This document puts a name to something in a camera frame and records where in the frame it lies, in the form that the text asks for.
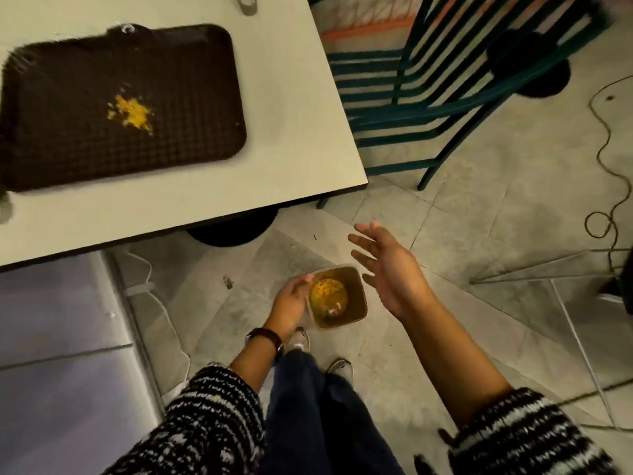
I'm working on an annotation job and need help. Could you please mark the person's left hand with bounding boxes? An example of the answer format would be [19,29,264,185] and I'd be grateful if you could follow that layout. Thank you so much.
[271,273,315,338]

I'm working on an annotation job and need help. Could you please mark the person's right hand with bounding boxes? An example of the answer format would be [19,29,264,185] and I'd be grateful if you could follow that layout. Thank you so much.
[347,221,437,323]

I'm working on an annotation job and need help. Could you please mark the square clear plastic container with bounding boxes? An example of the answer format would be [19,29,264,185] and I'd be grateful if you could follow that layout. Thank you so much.
[305,264,370,331]

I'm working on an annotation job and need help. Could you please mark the person's right forearm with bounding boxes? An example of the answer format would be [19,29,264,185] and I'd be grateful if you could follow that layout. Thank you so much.
[400,301,513,432]

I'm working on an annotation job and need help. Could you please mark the person's left forearm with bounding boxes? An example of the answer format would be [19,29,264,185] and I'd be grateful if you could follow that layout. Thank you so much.
[229,319,298,393]

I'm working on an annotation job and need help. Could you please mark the yellow food in container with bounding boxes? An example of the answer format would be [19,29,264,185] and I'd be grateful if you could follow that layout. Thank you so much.
[310,278,350,320]

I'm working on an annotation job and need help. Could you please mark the grey white shoe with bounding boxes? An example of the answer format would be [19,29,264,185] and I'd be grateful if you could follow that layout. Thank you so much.
[286,327,312,355]
[326,359,355,387]

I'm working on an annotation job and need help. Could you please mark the dark wrist watch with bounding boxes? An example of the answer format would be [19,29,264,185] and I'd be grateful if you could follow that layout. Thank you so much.
[245,327,286,363]

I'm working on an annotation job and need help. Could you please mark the black round table base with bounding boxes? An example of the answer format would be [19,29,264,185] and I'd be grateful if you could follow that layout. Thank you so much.
[186,206,281,248]
[487,29,572,99]

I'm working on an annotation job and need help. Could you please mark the dark blue trousers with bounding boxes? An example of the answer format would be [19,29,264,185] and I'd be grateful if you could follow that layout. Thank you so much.
[256,349,407,475]

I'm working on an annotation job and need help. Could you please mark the green metal slatted chair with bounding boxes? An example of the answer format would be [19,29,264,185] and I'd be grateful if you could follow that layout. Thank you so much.
[316,0,615,210]

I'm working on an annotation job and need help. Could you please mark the black white knit sweater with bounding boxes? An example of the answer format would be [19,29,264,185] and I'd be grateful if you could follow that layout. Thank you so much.
[100,362,623,475]

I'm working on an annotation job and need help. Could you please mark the orange striped rug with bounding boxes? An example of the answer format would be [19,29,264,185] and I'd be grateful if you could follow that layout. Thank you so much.
[311,0,427,43]

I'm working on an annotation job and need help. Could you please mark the yellow food crumbs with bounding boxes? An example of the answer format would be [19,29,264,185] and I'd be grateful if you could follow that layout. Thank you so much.
[106,90,155,137]

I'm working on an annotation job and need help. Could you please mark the black stand foot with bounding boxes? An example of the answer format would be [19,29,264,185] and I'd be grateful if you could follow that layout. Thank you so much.
[597,246,633,316]

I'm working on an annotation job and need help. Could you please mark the grey bench seat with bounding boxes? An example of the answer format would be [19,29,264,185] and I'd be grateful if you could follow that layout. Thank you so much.
[0,251,166,475]

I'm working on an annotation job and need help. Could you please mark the dark brown textured tray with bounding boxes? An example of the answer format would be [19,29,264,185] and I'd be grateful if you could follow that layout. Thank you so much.
[0,23,248,193]

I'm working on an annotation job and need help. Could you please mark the white cable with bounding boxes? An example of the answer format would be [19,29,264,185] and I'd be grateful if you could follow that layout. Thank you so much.
[115,248,192,392]

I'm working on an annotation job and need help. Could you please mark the thin metal wire frame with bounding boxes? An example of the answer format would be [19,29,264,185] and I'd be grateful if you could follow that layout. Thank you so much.
[469,247,633,432]

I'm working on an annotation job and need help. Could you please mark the thin brown cable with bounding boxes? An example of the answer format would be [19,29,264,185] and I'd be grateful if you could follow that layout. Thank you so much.
[585,75,633,273]

